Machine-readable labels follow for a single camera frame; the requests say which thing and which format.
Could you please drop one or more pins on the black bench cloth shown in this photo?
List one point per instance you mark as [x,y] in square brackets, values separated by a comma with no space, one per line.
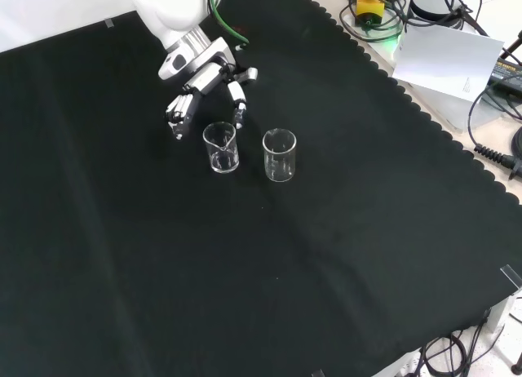
[204,250]

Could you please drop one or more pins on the black power adapter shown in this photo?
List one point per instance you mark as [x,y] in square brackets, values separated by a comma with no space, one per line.
[507,73]

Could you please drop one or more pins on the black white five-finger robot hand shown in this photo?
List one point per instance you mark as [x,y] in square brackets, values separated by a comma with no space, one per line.
[204,77]

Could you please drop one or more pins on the pale board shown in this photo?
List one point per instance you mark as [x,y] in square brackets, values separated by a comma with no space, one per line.
[444,58]

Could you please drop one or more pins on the clear cloth clip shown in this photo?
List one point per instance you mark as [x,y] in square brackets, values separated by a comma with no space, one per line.
[318,373]
[511,276]
[108,23]

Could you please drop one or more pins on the clear glass beaker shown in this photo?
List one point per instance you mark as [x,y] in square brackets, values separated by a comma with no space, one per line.
[220,161]
[279,169]

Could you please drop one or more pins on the yellow stop button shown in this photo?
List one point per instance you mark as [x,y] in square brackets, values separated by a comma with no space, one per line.
[369,7]

